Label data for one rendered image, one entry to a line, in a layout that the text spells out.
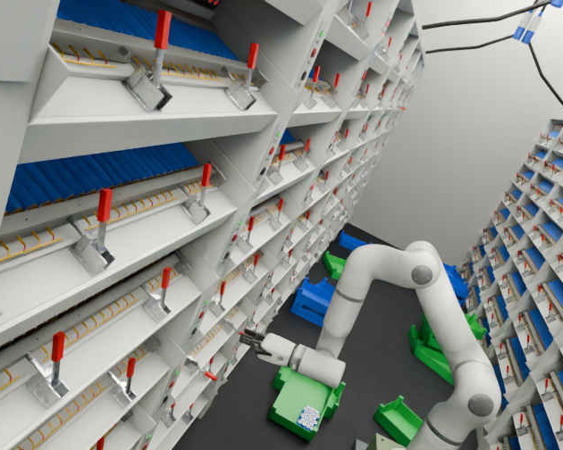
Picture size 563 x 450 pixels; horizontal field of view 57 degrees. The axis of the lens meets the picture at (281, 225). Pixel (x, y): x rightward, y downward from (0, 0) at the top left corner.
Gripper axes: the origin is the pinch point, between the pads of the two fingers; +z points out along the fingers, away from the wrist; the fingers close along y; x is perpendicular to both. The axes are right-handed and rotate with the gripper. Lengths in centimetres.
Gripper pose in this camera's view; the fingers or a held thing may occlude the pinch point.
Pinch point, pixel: (247, 337)
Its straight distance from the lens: 169.1
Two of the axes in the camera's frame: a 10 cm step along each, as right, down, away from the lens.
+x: 2.8, -9.2, -2.9
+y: 2.7, -2.1, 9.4
